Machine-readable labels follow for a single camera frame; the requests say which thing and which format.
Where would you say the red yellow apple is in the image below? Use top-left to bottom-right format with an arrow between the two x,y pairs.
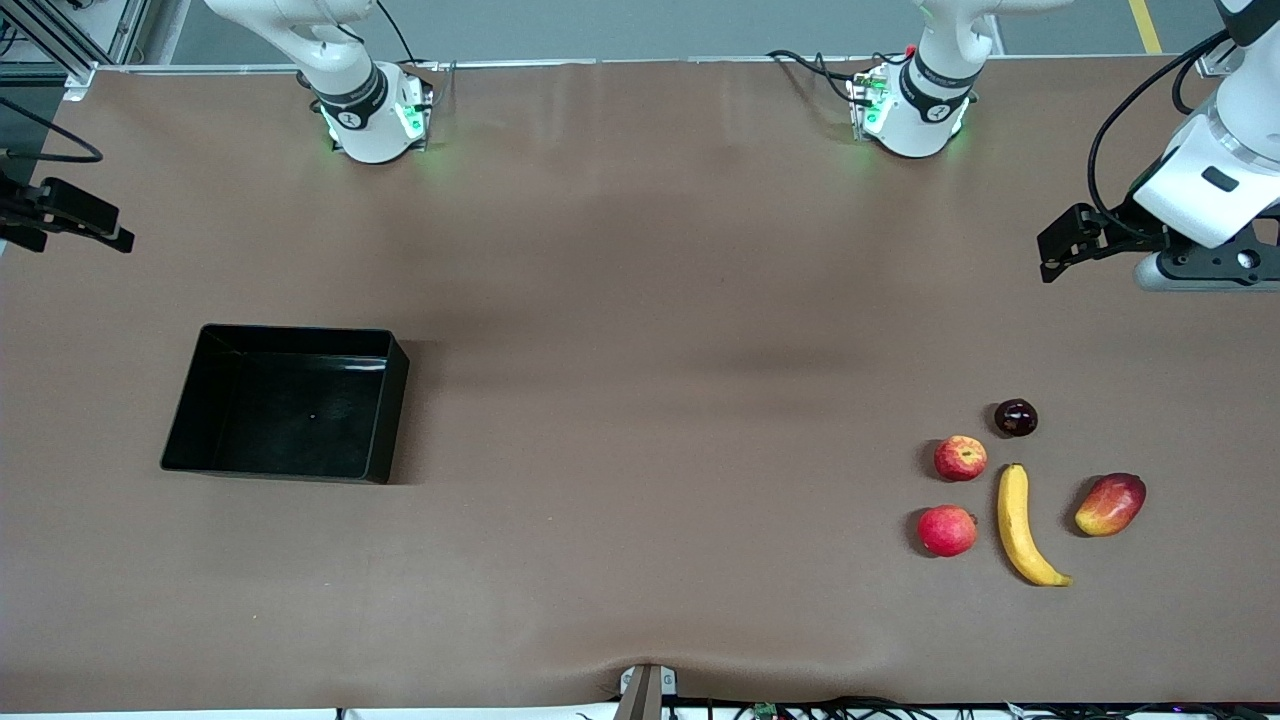
933,434 -> 989,483

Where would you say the yellow banana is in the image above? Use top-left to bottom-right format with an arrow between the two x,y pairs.
996,462 -> 1075,588

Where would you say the black plastic box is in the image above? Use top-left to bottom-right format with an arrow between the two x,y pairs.
160,323 -> 411,485

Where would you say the red yellow mango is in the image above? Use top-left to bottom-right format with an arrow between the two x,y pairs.
1073,472 -> 1148,538

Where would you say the lower red apple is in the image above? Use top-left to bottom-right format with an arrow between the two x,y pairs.
916,504 -> 979,558

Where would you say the brown table mat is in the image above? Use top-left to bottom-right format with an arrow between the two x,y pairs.
0,55 -> 1280,713

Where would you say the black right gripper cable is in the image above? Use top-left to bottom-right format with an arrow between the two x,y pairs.
0,95 -> 104,163

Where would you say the black left arm base cable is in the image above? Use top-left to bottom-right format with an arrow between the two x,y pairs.
767,48 -> 886,101

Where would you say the black arm base cable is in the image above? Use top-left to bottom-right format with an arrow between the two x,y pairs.
375,0 -> 457,101
767,48 -> 886,101

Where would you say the black right arm base cable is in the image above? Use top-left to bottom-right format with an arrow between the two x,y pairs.
375,0 -> 457,101

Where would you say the metal table edge bracket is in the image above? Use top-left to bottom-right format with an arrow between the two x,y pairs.
617,663 -> 679,720

